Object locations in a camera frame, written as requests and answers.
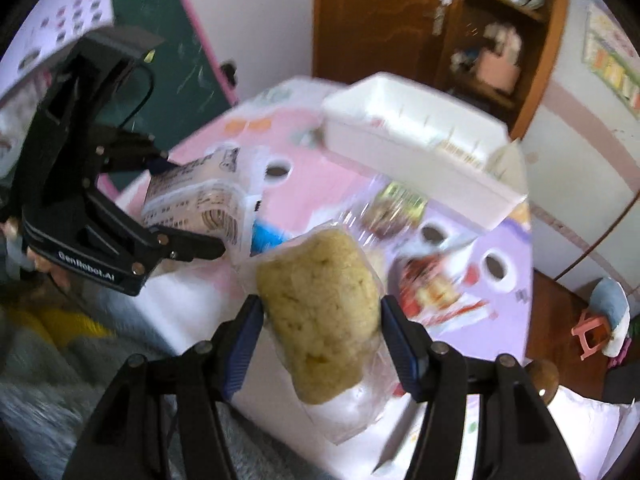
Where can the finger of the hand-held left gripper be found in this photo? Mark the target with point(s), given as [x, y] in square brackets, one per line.
[195, 249]
[135, 152]

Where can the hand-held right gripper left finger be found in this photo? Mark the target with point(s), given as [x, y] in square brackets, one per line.
[244, 347]

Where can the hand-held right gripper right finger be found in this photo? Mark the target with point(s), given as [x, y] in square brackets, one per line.
[401, 347]

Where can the white printed snack packet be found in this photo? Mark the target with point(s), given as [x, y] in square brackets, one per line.
[200, 195]

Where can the nut cake red-edged wrapper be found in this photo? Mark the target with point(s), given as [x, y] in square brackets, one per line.
[435, 290]

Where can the yellow rice cake packet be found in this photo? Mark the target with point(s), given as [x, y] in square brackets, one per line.
[315, 310]

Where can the white plastic bin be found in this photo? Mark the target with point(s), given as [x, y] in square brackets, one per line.
[400, 110]

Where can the person's left hand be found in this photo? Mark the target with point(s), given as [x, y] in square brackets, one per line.
[45, 266]

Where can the blue snack packet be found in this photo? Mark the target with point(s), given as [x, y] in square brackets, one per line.
[267, 237]

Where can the black chalkboard clamp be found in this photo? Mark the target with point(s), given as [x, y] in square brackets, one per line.
[227, 70]

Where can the round cookie clear wrapper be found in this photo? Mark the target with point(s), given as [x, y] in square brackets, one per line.
[382, 222]

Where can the green snack packet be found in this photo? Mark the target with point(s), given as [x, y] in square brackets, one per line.
[405, 197]

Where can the yellow cloth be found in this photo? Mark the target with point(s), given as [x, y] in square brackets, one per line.
[55, 322]

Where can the pink stool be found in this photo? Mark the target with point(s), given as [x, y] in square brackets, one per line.
[587, 327]

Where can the white bedding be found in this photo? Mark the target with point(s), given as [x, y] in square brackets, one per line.
[590, 435]

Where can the grey blanket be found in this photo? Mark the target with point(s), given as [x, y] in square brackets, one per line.
[40, 400]

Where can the blue plush pillow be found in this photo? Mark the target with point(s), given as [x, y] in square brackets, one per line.
[607, 300]

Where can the pink box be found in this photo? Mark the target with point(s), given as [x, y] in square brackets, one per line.
[497, 72]

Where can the small shelf figurines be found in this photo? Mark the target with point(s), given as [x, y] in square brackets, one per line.
[465, 59]

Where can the white toy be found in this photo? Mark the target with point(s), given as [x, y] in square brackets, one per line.
[505, 40]

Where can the wooden shelf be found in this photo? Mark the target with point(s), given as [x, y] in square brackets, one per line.
[552, 50]

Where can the green chalkboard pink frame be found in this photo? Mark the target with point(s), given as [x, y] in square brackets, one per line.
[175, 35]

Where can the wooden bed post knob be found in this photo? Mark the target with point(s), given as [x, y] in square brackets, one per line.
[542, 377]

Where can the white wall poster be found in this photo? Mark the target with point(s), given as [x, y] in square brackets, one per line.
[65, 10]

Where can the colourful wall poster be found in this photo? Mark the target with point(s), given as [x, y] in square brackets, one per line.
[610, 60]

